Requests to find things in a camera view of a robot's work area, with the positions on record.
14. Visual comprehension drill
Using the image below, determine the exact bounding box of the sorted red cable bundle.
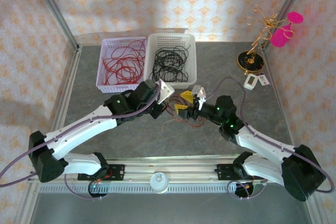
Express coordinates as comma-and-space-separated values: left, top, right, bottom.
101, 39, 146, 86

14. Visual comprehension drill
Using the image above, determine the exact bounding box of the sorted black cable bundle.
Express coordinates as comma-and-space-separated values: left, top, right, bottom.
152, 45, 190, 83

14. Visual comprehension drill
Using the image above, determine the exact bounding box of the white plastic basket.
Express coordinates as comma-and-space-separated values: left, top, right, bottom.
143, 33, 197, 90

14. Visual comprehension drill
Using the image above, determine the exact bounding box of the lavender plastic basket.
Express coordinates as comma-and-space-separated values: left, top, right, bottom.
96, 37, 148, 93

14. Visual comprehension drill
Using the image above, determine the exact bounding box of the small white digital timer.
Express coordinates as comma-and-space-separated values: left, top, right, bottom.
243, 73, 257, 90

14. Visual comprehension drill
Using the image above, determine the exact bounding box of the small white red card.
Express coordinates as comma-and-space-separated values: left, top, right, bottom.
257, 73, 271, 86

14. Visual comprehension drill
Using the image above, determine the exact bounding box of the white round knob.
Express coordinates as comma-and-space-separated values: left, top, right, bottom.
149, 173, 170, 195

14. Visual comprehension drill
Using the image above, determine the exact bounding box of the pink wine glass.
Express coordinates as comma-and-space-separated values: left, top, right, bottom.
270, 11, 305, 49

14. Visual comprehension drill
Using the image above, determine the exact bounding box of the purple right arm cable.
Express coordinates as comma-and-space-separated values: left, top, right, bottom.
204, 76, 332, 200

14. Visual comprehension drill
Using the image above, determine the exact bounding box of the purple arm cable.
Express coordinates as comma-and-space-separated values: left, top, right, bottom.
204, 76, 332, 200
0, 81, 163, 200

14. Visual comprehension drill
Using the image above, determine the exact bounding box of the aluminium side rail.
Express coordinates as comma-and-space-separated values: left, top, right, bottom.
262, 48, 300, 161
51, 47, 82, 162

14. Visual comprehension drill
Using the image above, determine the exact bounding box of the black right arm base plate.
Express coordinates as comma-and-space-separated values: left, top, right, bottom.
216, 163, 253, 182

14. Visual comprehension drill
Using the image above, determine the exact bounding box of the gold wire glass rack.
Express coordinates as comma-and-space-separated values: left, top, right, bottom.
237, 3, 296, 76

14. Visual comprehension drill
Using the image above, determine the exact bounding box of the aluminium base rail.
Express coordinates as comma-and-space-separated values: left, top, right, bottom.
27, 155, 310, 184

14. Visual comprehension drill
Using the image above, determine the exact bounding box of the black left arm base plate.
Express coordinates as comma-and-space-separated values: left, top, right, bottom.
77, 164, 126, 182

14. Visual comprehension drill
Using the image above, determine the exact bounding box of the slotted grey cable duct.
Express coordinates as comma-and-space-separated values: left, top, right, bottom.
38, 184, 237, 195

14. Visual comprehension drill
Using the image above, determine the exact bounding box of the aluminium frame post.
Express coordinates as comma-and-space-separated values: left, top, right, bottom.
264, 0, 312, 51
27, 0, 80, 51

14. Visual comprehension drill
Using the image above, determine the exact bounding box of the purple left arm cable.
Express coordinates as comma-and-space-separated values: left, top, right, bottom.
0, 81, 163, 200

